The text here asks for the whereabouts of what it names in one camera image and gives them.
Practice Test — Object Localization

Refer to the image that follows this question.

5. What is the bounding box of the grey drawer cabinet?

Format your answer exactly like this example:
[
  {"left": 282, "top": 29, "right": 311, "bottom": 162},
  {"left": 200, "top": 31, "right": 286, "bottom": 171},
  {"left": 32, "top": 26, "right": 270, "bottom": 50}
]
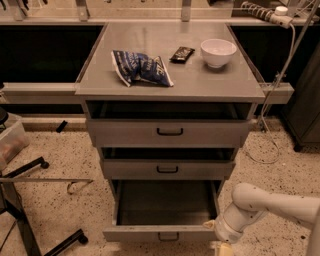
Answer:
[{"left": 75, "top": 21, "right": 267, "bottom": 198}]

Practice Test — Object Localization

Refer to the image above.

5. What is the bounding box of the metal bar with hook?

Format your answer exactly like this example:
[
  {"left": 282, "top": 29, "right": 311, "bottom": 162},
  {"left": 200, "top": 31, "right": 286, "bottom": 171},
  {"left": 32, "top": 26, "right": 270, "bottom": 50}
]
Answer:
[{"left": 0, "top": 178, "right": 93, "bottom": 195}]

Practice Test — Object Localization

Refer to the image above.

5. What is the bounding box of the clear plastic storage box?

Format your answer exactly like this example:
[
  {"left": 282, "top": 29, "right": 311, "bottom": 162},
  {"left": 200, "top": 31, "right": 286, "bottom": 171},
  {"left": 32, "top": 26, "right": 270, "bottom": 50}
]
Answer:
[{"left": 0, "top": 113, "right": 29, "bottom": 171}]

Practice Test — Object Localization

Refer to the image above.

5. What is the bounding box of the white bowl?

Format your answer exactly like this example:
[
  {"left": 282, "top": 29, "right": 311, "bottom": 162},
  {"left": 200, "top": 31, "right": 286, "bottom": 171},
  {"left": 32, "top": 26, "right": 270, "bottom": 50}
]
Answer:
[{"left": 201, "top": 39, "right": 237, "bottom": 68}]

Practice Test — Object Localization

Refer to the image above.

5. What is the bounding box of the blue chip bag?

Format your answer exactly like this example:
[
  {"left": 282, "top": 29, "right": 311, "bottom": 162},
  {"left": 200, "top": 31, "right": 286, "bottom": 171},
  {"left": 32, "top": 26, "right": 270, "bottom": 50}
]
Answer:
[{"left": 111, "top": 50, "right": 174, "bottom": 87}]

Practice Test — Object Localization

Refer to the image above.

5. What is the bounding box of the grey top drawer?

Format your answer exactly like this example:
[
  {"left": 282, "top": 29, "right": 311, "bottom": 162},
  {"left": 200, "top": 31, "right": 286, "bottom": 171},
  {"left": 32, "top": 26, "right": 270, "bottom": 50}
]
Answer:
[{"left": 85, "top": 100, "right": 250, "bottom": 148}]

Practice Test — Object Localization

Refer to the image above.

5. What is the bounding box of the grey drawer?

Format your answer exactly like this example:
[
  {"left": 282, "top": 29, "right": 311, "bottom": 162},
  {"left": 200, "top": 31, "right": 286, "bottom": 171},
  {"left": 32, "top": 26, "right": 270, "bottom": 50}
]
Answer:
[
  {"left": 99, "top": 147, "right": 235, "bottom": 180},
  {"left": 85, "top": 100, "right": 250, "bottom": 148},
  {"left": 104, "top": 180, "right": 219, "bottom": 242}
]

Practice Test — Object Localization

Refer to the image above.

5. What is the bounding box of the dark side cabinet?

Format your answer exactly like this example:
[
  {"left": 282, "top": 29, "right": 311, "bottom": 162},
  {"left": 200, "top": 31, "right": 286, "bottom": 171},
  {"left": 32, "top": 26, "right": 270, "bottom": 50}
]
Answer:
[{"left": 282, "top": 43, "right": 320, "bottom": 152}]

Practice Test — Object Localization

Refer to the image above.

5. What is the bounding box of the white power strip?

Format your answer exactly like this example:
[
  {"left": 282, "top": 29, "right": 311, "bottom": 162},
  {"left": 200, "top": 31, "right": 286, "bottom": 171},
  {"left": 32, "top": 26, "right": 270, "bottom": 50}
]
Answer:
[{"left": 241, "top": 1, "right": 292, "bottom": 29}]

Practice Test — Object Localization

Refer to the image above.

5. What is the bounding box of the white cable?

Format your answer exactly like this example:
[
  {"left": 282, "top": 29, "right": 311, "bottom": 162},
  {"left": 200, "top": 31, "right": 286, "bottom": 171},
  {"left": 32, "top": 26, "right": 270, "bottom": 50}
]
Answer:
[{"left": 245, "top": 0, "right": 320, "bottom": 165}]

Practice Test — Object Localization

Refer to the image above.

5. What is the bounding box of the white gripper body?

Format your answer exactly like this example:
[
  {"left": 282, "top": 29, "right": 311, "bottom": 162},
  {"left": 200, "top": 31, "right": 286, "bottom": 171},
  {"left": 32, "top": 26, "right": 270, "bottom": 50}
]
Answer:
[{"left": 214, "top": 203, "right": 267, "bottom": 244}]

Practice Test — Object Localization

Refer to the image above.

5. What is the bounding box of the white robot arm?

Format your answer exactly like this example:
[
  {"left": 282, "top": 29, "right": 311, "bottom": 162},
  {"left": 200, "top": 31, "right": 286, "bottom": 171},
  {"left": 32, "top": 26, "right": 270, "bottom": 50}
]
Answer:
[{"left": 203, "top": 183, "right": 320, "bottom": 256}]

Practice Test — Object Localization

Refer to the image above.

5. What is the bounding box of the black snack packet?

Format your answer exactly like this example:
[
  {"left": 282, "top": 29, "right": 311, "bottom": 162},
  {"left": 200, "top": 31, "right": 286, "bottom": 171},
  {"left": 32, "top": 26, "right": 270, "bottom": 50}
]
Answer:
[{"left": 170, "top": 46, "right": 194, "bottom": 63}]

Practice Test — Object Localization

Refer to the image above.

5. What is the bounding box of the grey bottom drawer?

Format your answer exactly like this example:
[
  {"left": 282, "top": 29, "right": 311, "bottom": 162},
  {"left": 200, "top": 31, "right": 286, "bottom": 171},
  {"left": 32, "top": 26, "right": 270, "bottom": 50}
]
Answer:
[{"left": 104, "top": 180, "right": 219, "bottom": 242}]

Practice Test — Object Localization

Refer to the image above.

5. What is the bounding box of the grey middle drawer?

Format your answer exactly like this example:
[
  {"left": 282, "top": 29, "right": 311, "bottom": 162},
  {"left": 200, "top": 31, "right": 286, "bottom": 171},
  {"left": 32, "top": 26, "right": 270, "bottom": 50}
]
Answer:
[{"left": 99, "top": 147, "right": 235, "bottom": 180}]

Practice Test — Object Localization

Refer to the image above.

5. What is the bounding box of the small black floor object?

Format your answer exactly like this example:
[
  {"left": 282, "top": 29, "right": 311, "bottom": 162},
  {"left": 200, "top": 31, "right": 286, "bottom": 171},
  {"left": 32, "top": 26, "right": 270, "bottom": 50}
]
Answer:
[{"left": 56, "top": 120, "right": 68, "bottom": 133}]

